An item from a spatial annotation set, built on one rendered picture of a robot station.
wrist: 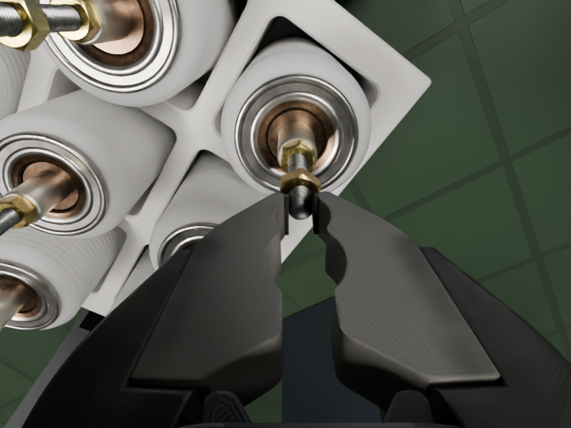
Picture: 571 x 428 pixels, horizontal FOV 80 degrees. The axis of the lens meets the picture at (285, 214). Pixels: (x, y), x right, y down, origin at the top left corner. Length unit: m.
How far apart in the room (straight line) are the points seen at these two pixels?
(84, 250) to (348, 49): 0.28
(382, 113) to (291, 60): 0.11
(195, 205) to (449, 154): 0.38
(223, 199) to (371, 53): 0.15
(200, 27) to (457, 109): 0.38
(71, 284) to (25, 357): 0.61
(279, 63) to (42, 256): 0.23
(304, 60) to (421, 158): 0.34
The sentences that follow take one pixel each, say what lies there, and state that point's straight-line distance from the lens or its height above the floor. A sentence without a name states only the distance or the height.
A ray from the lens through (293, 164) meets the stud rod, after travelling 0.17.
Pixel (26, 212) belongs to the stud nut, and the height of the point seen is 0.29.
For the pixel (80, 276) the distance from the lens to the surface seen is 0.35.
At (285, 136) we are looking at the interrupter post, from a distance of 0.19.
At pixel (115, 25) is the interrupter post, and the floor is 0.27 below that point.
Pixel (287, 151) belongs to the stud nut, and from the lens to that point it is 0.18.
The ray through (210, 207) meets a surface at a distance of 0.25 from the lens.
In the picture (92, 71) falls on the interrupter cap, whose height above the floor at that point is 0.25.
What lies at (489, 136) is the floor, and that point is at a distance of 0.55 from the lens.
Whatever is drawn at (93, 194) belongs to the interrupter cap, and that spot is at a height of 0.25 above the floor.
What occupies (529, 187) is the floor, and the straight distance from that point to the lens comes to 0.62.
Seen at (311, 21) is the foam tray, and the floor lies 0.18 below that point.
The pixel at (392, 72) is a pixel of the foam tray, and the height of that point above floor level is 0.18.
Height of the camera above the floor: 0.46
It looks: 60 degrees down
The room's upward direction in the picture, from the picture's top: 179 degrees counter-clockwise
